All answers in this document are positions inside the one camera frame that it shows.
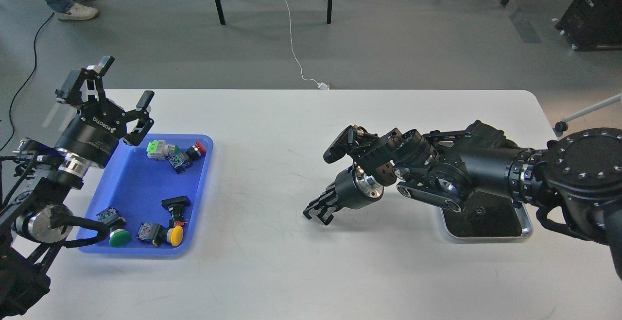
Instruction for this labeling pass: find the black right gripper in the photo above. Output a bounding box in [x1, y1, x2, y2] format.
[303, 165, 384, 226]

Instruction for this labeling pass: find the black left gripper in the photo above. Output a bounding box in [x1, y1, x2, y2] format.
[55, 56, 154, 168]

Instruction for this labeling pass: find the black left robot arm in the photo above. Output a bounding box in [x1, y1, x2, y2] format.
[0, 56, 154, 318]

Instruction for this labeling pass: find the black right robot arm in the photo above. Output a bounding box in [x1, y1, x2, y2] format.
[303, 120, 622, 274]

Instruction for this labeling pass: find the green light push button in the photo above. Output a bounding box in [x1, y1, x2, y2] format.
[146, 139, 179, 160]

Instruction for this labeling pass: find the blue plastic tray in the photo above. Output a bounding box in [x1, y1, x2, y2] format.
[80, 134, 214, 256]

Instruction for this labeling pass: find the green mushroom push button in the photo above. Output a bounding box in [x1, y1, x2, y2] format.
[96, 206, 131, 248]

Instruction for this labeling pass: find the silver metal tray black mat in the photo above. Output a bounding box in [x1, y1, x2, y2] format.
[441, 201, 534, 242]

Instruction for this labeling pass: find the grey wheeled stand leg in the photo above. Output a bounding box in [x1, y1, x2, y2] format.
[553, 93, 622, 136]

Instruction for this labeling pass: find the black equipment case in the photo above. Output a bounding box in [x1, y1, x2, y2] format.
[555, 0, 622, 51]

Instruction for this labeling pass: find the red push button switch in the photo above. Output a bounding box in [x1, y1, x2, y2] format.
[167, 141, 207, 174]

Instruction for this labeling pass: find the black floor cable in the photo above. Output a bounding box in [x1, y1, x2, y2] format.
[0, 0, 112, 152]

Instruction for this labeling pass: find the yellow push button switch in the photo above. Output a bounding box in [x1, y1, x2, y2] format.
[136, 222, 184, 247]

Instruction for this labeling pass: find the white charger cable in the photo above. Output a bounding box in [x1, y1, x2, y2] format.
[280, 0, 330, 90]

